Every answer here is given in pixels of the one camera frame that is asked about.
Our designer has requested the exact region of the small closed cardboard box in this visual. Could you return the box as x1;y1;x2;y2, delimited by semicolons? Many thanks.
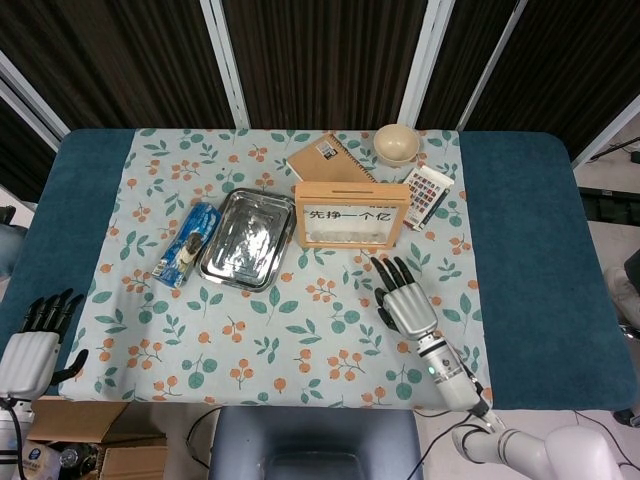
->
99;444;169;480

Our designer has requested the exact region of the wooden money box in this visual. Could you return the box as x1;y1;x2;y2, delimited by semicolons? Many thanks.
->
293;180;412;249

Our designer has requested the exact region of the brown spiral notebook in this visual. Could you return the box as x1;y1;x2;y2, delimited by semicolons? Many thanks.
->
286;131;380;185

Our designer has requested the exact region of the stainless steel rectangular tray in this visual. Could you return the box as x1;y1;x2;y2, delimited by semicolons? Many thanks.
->
199;187;296;292

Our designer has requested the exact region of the white watercolour paint box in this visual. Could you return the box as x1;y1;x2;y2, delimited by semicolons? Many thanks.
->
401;165;457;232

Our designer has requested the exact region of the grey blue chair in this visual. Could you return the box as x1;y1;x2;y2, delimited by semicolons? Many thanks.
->
208;405;425;480

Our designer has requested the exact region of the dark folding screen panel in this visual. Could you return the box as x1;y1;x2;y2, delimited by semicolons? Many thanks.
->
0;0;237;132
468;0;640;157
416;0;517;131
221;0;431;131
0;94;57;202

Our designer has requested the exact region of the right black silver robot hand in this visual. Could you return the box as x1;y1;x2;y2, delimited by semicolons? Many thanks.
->
370;256;440;342

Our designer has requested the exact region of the blue label round container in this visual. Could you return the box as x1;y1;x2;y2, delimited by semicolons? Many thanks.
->
19;444;52;475

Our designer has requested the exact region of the floral patterned tablecloth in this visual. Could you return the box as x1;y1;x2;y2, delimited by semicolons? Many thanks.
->
58;127;496;414

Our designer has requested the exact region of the blue cookie snack pack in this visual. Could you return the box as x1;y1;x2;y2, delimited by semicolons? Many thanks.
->
152;201;223;288

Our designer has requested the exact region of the blue table cover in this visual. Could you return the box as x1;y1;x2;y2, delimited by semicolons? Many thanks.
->
0;128;632;412

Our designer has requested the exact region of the beige bowl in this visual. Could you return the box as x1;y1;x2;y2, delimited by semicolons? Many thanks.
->
373;123;421;167

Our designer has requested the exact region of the open cardboard box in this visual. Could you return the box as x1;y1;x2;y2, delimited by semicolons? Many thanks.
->
24;398;169;480

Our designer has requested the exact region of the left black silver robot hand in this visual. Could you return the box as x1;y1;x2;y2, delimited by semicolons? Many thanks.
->
0;288;90;400

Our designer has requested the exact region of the black floor cable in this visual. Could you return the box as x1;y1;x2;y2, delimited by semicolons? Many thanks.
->
185;407;222;469

